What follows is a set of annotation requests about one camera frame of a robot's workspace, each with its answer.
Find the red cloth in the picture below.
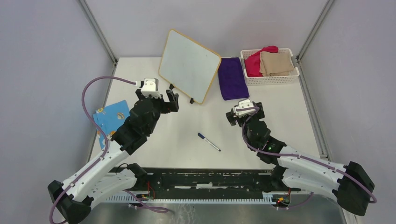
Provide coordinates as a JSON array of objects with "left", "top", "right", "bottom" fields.
[{"left": 244, "top": 46, "right": 279, "bottom": 77}]

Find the blue capped whiteboard marker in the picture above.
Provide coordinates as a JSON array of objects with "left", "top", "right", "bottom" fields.
[{"left": 198, "top": 133, "right": 221, "bottom": 152}]

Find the white plastic basket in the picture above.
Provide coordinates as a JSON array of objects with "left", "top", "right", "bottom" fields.
[{"left": 240, "top": 48, "right": 300, "bottom": 86}]

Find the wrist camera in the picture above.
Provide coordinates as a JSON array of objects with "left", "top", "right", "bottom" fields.
[
  {"left": 141, "top": 78, "right": 162, "bottom": 98},
  {"left": 232, "top": 98, "right": 255, "bottom": 118}
]

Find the yellow framed whiteboard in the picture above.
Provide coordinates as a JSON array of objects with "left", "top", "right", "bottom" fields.
[{"left": 158, "top": 29, "right": 222, "bottom": 104}]

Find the purple cable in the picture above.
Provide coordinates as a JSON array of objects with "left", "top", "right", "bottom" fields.
[
  {"left": 234, "top": 106, "right": 378, "bottom": 204},
  {"left": 49, "top": 76, "right": 138, "bottom": 224}
]

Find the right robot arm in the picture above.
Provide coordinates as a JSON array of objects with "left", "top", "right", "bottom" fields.
[{"left": 226, "top": 99, "right": 377, "bottom": 216}]

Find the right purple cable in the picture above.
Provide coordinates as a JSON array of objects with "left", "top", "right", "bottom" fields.
[{"left": 234, "top": 106, "right": 378, "bottom": 204}]

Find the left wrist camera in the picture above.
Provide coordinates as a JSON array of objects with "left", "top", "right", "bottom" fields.
[{"left": 141, "top": 78, "right": 162, "bottom": 98}]

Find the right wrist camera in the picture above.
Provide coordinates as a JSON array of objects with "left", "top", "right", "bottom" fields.
[{"left": 232, "top": 98, "right": 255, "bottom": 118}]

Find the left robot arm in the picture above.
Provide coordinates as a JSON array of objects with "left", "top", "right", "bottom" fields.
[{"left": 47, "top": 89, "right": 179, "bottom": 224}]

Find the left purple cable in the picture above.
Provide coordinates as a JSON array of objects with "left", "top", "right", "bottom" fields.
[{"left": 49, "top": 76, "right": 138, "bottom": 224}]

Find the beige cloth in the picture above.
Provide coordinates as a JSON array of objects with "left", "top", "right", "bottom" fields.
[{"left": 259, "top": 51, "right": 294, "bottom": 77}]

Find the purple cloth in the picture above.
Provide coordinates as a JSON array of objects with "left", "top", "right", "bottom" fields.
[{"left": 218, "top": 57, "right": 249, "bottom": 101}]

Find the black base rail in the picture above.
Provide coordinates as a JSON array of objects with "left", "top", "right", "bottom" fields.
[{"left": 108, "top": 167, "right": 302, "bottom": 201}]

